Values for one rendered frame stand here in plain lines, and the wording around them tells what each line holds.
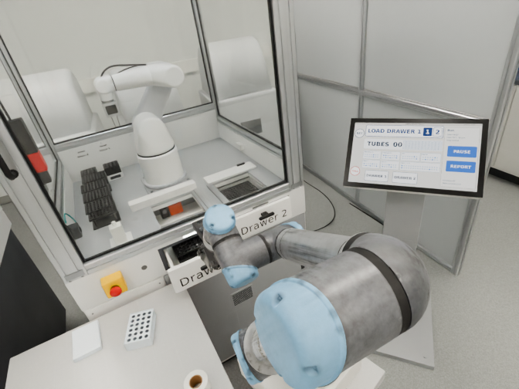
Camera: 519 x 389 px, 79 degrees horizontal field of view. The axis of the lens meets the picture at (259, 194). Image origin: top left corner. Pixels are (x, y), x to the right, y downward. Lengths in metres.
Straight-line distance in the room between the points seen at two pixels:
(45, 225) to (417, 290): 1.06
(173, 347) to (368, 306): 0.90
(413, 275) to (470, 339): 1.79
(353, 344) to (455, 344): 1.79
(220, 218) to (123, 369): 0.66
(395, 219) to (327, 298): 1.30
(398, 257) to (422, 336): 1.68
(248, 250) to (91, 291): 0.76
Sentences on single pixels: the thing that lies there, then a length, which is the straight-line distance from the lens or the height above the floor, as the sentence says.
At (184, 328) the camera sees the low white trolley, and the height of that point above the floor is 0.76.
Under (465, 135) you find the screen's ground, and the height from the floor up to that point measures 1.15.
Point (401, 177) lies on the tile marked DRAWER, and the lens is 1.42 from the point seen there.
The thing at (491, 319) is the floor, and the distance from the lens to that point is 2.33.
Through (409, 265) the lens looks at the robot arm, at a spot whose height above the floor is 1.41.
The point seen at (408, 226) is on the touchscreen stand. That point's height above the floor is 0.70.
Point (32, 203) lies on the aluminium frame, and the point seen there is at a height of 1.27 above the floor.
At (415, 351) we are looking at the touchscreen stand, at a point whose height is 0.03.
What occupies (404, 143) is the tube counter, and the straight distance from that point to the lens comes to 1.46.
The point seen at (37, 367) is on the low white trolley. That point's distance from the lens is 1.40.
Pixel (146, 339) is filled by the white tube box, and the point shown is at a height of 0.80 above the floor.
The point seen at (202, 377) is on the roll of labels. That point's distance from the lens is 1.06.
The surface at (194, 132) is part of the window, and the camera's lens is 1.16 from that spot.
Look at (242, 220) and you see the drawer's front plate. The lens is 1.34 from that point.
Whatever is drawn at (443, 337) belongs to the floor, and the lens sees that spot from 2.15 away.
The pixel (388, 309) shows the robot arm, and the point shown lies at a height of 1.39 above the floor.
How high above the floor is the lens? 1.69
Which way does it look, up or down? 31 degrees down
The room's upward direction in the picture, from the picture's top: 8 degrees counter-clockwise
